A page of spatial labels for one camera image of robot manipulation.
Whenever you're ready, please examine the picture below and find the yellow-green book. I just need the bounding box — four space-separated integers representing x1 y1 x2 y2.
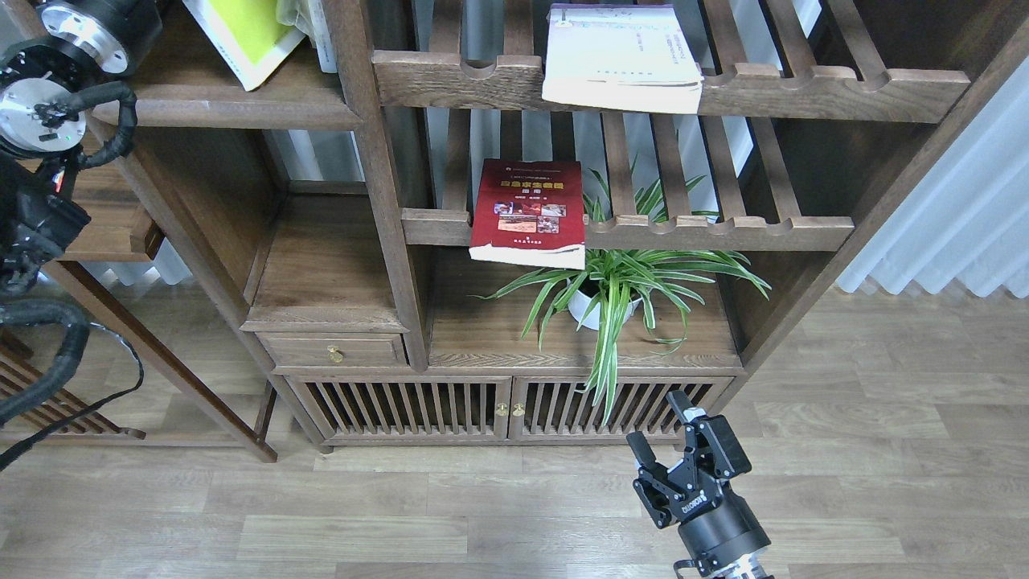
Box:
183 1 305 91

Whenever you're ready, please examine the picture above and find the white book top shelf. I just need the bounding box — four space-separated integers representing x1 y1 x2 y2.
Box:
541 3 703 114

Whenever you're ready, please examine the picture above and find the white curtain right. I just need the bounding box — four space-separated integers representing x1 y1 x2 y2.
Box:
835 63 1028 299

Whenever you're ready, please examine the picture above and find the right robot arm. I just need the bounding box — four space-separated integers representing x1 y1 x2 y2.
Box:
627 391 769 578

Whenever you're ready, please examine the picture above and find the plastic-wrapped white book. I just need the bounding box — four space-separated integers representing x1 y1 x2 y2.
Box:
277 0 338 74

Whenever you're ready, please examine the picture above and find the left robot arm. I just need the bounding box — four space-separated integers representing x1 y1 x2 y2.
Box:
1 1 162 424

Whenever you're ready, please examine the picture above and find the green spider plant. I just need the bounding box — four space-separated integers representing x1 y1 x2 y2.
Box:
490 191 769 414

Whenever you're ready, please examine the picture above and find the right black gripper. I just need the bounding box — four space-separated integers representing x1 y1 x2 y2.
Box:
627 391 771 576

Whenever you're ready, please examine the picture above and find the dark wooden bookshelf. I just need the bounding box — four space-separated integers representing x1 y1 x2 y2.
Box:
113 1 1027 445

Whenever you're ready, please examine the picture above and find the white plant pot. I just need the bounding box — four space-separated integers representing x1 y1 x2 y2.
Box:
568 279 642 331

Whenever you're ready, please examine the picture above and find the red book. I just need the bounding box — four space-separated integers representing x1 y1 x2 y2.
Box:
469 158 586 270

